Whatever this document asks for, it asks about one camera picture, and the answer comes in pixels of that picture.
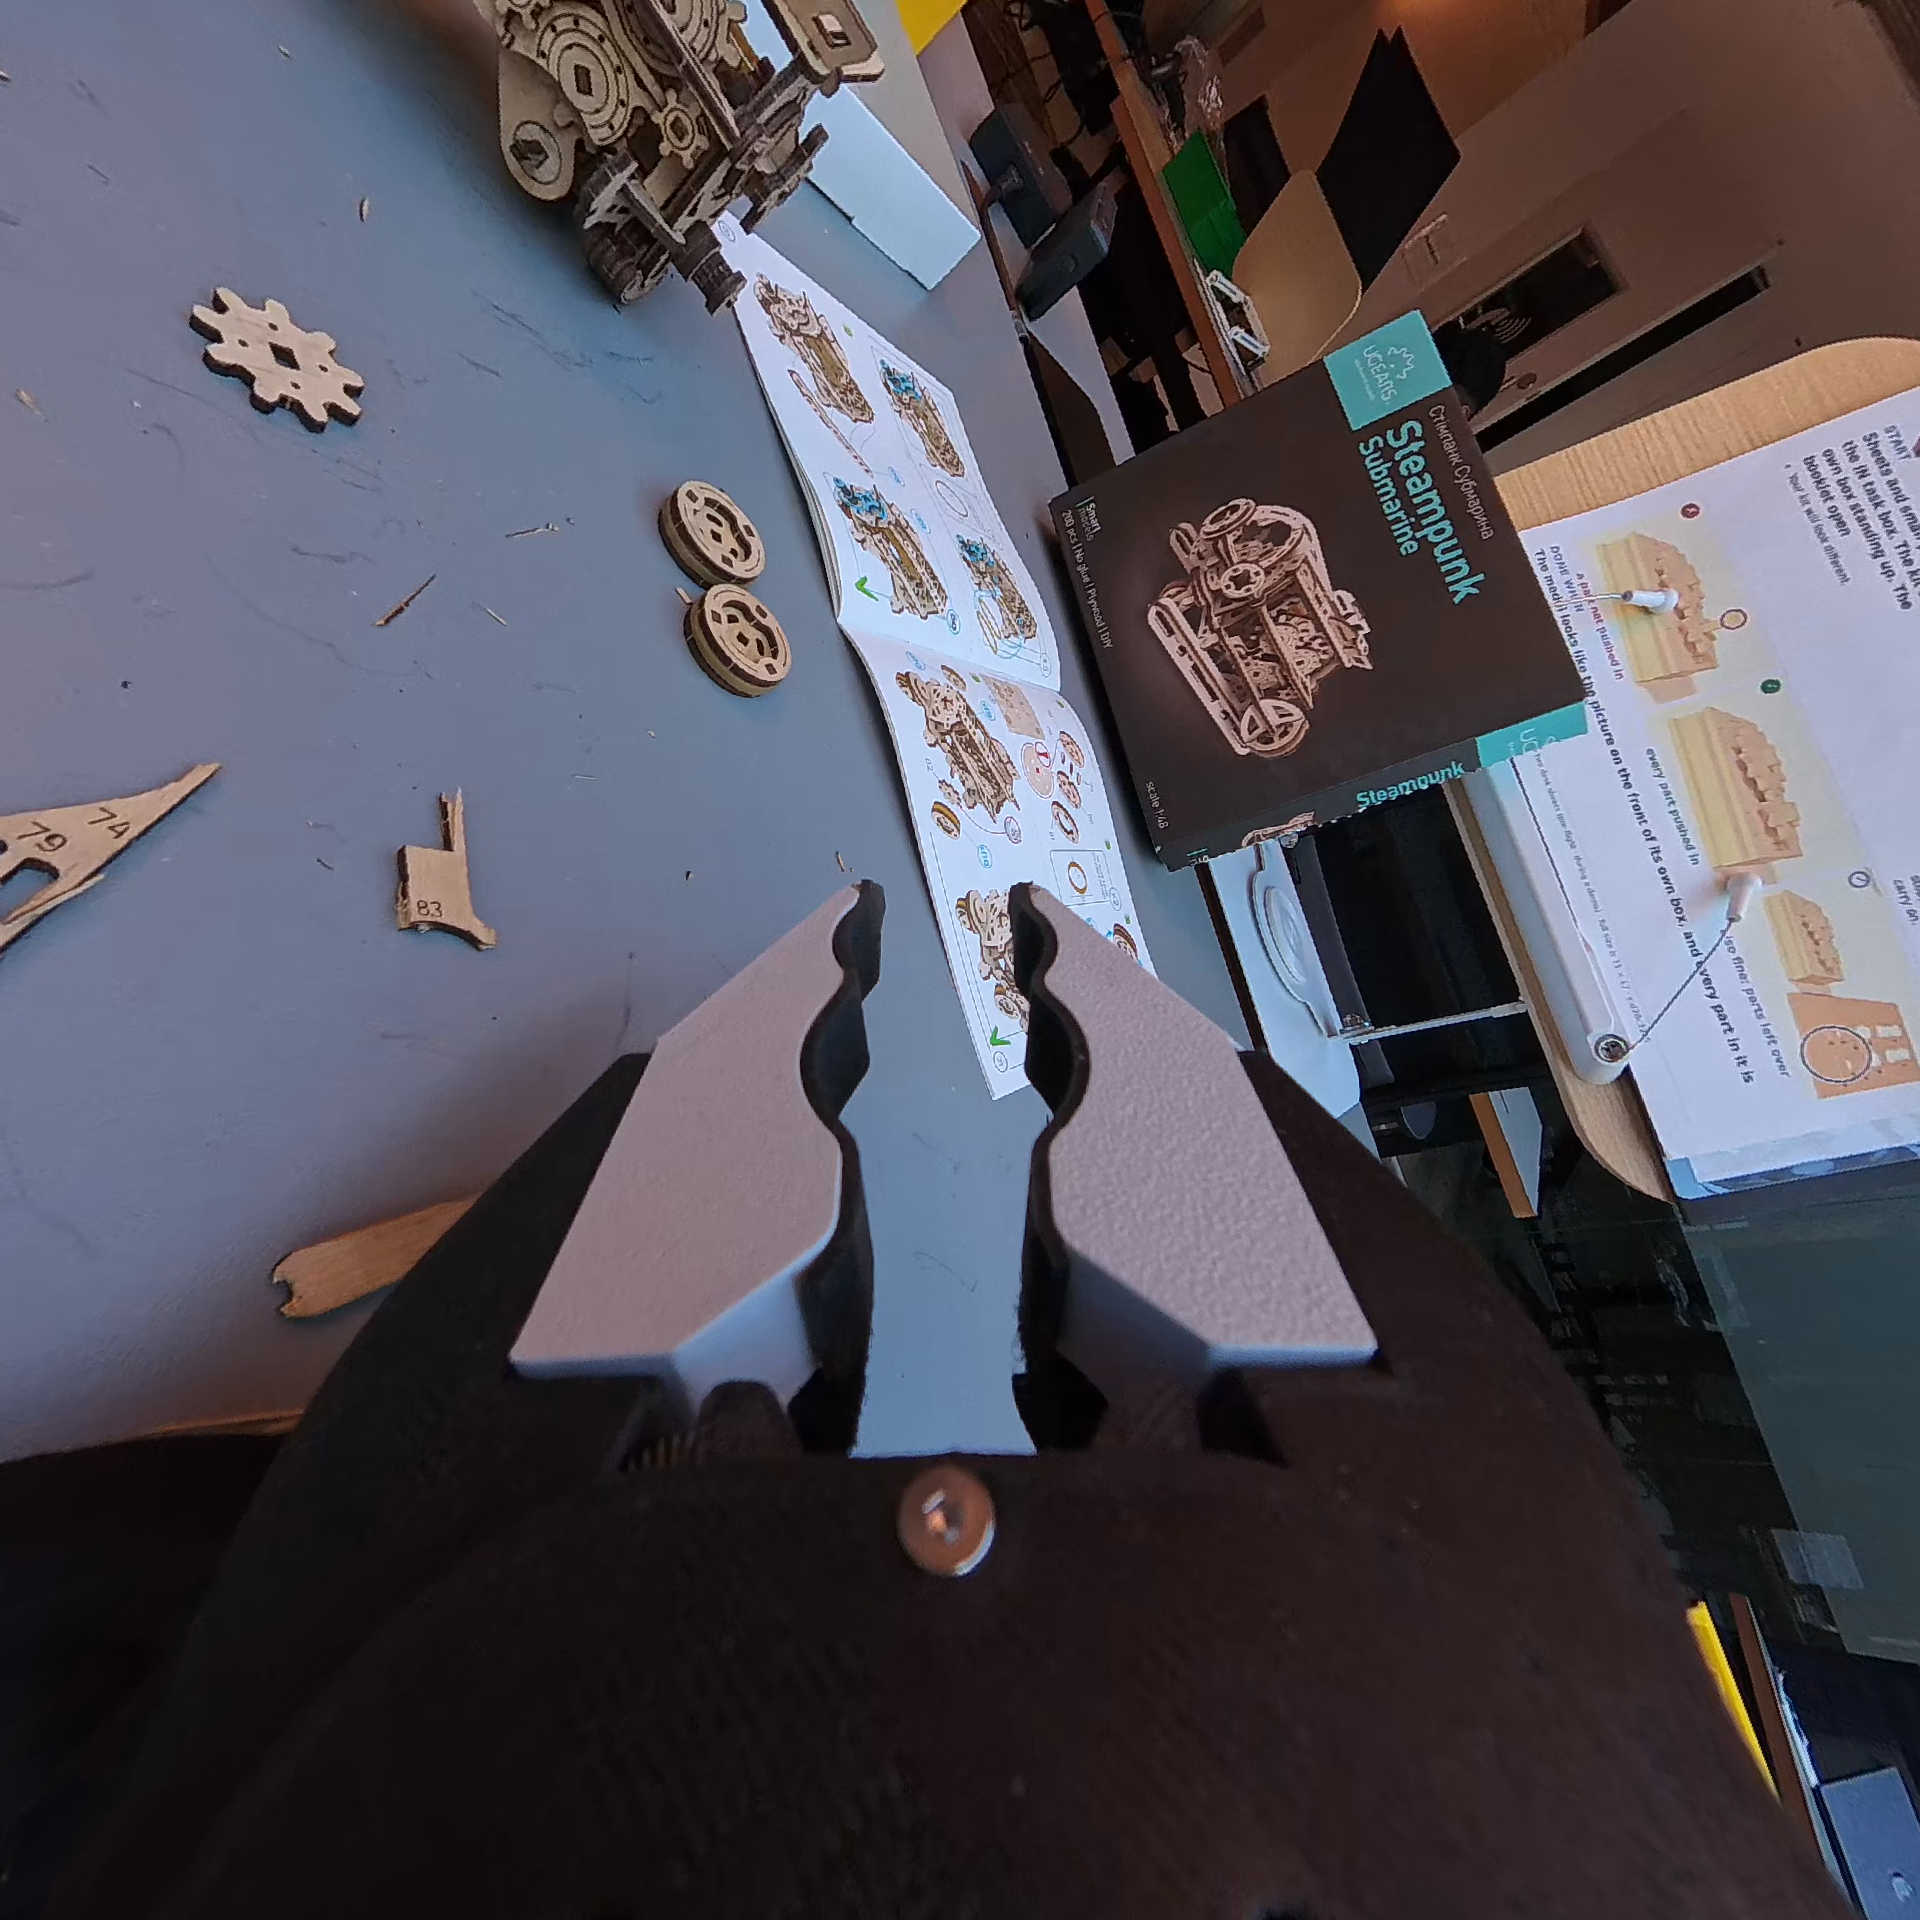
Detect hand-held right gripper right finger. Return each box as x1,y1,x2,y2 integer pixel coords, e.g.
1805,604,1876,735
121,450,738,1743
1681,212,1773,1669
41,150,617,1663
1008,881,1383,1465

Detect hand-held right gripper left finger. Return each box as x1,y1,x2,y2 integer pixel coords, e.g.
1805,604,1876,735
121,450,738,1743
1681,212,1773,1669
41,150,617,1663
506,881,886,1454

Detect wooden gear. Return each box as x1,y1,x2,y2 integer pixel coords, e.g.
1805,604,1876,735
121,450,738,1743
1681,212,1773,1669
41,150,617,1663
190,287,366,435

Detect wooden submarine model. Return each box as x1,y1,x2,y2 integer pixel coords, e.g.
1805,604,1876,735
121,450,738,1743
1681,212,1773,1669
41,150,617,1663
495,0,886,314

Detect black model kit box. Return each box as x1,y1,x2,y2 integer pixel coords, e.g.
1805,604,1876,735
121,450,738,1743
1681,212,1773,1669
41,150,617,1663
1046,311,1592,874

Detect white plastic stand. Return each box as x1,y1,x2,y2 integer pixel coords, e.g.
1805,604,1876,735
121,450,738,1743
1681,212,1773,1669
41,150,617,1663
1205,837,1367,1119

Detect light wooden strip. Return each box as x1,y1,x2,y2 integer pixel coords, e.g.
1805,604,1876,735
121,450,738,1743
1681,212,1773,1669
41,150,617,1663
272,1195,485,1324

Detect small notched wooden piece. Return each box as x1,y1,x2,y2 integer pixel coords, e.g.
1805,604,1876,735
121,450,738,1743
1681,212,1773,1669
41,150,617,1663
392,790,498,954

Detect white clip bar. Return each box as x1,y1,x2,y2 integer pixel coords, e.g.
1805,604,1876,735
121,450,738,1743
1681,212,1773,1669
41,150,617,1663
1462,765,1641,1086

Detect round wooden wheel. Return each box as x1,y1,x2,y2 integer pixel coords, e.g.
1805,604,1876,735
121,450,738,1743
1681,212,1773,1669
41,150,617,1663
674,583,793,702
655,478,768,589

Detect open instruction booklet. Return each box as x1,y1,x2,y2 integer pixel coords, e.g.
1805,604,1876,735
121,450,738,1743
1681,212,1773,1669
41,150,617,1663
711,210,1157,1105

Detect large printed instruction sheet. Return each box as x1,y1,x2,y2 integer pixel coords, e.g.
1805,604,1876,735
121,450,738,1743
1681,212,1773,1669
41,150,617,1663
1516,422,1920,1187

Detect pointed windowed wooden piece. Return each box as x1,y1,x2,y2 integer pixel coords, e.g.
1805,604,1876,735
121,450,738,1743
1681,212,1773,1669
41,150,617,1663
0,761,222,954

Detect light wooden board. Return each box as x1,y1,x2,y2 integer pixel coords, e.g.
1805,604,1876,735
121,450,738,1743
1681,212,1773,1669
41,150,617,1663
1492,335,1920,1207

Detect beige chair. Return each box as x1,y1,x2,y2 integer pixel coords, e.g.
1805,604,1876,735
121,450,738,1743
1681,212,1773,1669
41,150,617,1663
1230,162,1367,369

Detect black desk device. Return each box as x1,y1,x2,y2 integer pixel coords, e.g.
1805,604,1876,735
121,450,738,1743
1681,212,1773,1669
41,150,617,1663
966,103,1124,317

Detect green box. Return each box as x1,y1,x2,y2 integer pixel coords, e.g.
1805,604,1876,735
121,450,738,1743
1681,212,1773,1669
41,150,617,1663
1158,127,1249,261

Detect white cardboard tray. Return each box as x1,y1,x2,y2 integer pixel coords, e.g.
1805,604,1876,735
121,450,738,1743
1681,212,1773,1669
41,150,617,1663
809,83,984,290

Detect black chair back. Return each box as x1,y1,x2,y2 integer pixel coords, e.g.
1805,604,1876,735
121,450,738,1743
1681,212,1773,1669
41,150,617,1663
1316,66,1462,290

